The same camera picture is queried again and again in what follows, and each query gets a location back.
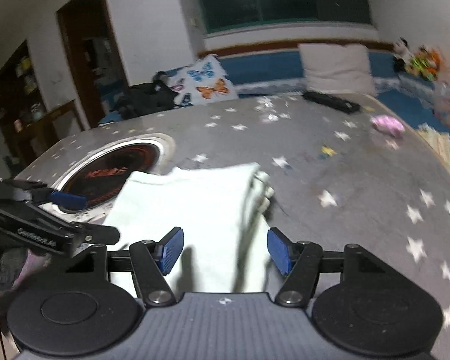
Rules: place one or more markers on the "grey star tablecloth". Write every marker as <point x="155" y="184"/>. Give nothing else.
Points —
<point x="341" y="202"/>

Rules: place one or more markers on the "light green lace-sleeved shirt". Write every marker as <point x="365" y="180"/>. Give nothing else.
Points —
<point x="195" y="202"/>

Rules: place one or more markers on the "blue cushioned bench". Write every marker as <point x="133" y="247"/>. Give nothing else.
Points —
<point x="266" y="67"/>

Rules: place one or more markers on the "small pink fabric item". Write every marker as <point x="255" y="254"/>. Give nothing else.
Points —
<point x="388" y="125"/>

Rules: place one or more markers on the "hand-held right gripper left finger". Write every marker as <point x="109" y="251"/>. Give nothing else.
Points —
<point x="170" y="252"/>

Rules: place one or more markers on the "round black induction cooktop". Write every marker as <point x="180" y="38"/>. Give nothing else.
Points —
<point x="108" y="168"/>

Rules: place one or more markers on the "butterfly print pillow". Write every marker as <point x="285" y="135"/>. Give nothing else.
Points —
<point x="206" y="82"/>

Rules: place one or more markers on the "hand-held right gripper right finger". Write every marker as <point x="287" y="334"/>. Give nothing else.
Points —
<point x="281" y="252"/>

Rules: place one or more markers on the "orange plush toy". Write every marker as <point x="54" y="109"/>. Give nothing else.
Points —
<point x="432" y="60"/>

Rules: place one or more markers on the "pale paper stack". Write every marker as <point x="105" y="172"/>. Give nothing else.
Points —
<point x="444" y="146"/>

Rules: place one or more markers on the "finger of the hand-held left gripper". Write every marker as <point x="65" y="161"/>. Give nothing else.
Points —
<point x="69" y="199"/>
<point x="56" y="232"/>

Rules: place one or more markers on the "brown bear plush toy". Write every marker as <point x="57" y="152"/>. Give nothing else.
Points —
<point x="418" y="64"/>

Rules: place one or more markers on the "beige pillow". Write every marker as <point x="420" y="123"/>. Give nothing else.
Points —
<point x="337" y="67"/>

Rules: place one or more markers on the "black bag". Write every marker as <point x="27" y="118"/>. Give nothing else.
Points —
<point x="146" y="97"/>

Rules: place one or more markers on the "dark window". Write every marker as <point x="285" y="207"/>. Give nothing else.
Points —
<point x="285" y="0"/>

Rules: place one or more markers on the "black remote control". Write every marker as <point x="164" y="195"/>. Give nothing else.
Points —
<point x="332" y="102"/>

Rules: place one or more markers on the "dark wooden door frame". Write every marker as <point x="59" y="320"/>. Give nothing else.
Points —
<point x="90" y="52"/>

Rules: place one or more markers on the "dark wooden shelf cabinet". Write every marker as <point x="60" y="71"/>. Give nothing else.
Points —
<point x="22" y="101"/>

